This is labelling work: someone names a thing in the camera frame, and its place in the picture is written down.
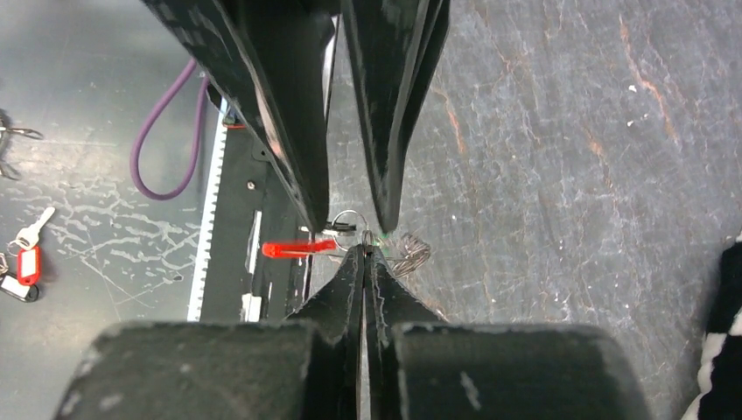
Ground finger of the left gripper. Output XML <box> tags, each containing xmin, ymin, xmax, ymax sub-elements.
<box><xmin>145</xmin><ymin>0</ymin><xmax>337</xmax><ymax>232</ymax></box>
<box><xmin>341</xmin><ymin>0</ymin><xmax>451</xmax><ymax>233</ymax></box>

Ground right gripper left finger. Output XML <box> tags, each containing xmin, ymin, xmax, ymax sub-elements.
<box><xmin>55</xmin><ymin>246</ymin><xmax>364</xmax><ymax>419</ymax></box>

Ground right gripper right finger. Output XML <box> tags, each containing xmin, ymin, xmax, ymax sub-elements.
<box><xmin>365</xmin><ymin>249</ymin><xmax>650</xmax><ymax>419</ymax></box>

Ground red key tag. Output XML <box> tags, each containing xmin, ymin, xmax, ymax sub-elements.
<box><xmin>262</xmin><ymin>239</ymin><xmax>337</xmax><ymax>258</ymax></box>

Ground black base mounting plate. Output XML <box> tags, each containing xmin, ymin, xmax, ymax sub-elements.
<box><xmin>198</xmin><ymin>105</ymin><xmax>313</xmax><ymax>323</ymax></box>

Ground red white floor key tags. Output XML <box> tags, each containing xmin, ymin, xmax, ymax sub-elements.
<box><xmin>1</xmin><ymin>206</ymin><xmax>55</xmax><ymax>303</ymax></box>

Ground black white checkered pillow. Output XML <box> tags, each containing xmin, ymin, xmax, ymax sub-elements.
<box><xmin>682</xmin><ymin>236</ymin><xmax>741</xmax><ymax>419</ymax></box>

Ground white slotted cable duct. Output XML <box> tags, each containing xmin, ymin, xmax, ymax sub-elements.
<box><xmin>186</xmin><ymin>99</ymin><xmax>228</xmax><ymax>322</ymax></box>

